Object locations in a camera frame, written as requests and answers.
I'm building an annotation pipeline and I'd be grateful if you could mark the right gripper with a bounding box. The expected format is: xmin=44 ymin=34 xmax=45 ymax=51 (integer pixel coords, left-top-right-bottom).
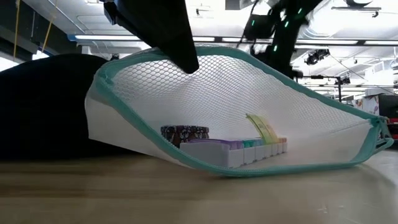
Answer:
xmin=244 ymin=14 xmax=275 ymax=41

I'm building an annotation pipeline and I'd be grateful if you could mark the white mesh pouch teal zipper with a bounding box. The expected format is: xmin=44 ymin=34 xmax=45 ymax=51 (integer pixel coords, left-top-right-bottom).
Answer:
xmin=84 ymin=45 xmax=395 ymax=178

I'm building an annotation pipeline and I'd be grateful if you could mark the black Wolt backpack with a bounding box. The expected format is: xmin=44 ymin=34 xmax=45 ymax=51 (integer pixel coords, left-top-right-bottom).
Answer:
xmin=0 ymin=53 xmax=141 ymax=161

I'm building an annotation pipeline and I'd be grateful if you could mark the grey ceiling box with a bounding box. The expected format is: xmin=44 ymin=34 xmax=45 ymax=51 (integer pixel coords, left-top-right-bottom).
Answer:
xmin=225 ymin=0 xmax=254 ymax=11

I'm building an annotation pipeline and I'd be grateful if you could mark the long linear ceiling light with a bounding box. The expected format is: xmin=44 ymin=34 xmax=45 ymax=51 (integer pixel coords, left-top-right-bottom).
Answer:
xmin=67 ymin=33 xmax=398 ymax=47

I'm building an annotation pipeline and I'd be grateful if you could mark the black ceiling spotlight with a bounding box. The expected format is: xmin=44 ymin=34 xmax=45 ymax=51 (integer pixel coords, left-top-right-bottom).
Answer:
xmin=305 ymin=49 xmax=331 ymax=66

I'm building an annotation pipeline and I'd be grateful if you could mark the black ceiling fixture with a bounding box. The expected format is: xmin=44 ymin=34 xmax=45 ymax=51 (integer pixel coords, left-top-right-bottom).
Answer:
xmin=331 ymin=0 xmax=382 ymax=19

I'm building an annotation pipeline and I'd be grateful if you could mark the rainbow weekly pill organizer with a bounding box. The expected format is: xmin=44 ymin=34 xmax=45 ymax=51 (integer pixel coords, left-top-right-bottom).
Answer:
xmin=179 ymin=113 xmax=289 ymax=169

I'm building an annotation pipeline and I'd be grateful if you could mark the black monitor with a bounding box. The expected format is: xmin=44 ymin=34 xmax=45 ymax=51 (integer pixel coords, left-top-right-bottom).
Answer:
xmin=377 ymin=94 xmax=398 ymax=119

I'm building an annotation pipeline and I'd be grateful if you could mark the black camera stand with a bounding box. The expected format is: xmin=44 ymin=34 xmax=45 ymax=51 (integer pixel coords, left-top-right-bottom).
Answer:
xmin=295 ymin=70 xmax=351 ymax=104

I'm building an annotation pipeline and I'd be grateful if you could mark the yellow hanging cable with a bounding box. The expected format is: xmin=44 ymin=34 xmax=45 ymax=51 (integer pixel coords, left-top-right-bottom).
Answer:
xmin=12 ymin=0 xmax=21 ymax=60
xmin=41 ymin=0 xmax=59 ymax=54

